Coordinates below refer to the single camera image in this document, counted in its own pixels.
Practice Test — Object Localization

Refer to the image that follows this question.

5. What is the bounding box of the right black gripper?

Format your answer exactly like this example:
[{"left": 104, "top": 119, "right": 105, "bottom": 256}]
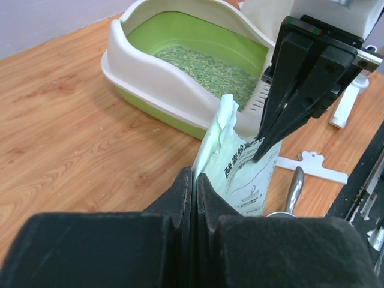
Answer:
[{"left": 253, "top": 15, "right": 383, "bottom": 162}]

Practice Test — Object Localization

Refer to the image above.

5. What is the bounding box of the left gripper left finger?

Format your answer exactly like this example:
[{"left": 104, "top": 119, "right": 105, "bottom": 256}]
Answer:
[{"left": 1, "top": 167, "right": 192, "bottom": 287}]

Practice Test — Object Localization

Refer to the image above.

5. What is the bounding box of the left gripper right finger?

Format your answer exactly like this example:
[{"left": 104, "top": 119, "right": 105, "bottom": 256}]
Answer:
[{"left": 196, "top": 174, "right": 381, "bottom": 287}]

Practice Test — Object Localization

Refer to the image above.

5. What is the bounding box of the green cat litter bag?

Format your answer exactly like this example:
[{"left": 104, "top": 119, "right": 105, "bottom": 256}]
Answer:
[{"left": 192, "top": 94, "right": 282, "bottom": 217}]

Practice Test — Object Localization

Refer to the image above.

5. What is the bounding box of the metal litter scoop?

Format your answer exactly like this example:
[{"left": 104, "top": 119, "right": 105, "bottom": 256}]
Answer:
[{"left": 266, "top": 166, "right": 304, "bottom": 218}]

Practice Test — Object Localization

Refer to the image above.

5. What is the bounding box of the white plastic bag clip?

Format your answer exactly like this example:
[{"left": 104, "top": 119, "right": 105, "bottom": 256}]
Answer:
[{"left": 276, "top": 151, "right": 348, "bottom": 185}]

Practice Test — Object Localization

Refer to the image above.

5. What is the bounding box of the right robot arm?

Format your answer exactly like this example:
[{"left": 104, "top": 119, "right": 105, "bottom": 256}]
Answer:
[{"left": 253, "top": 1, "right": 383, "bottom": 161}]

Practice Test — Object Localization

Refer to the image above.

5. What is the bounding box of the beige green litter box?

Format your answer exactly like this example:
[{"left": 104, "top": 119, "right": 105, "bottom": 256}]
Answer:
[{"left": 101, "top": 1, "right": 275, "bottom": 139}]

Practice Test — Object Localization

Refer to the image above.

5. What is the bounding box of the cream fabric bag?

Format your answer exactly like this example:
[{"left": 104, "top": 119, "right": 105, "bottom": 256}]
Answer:
[{"left": 240, "top": 0, "right": 294, "bottom": 42}]

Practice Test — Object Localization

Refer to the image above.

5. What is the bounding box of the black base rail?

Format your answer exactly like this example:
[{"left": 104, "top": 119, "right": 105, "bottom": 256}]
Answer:
[{"left": 326, "top": 125, "right": 383, "bottom": 275}]

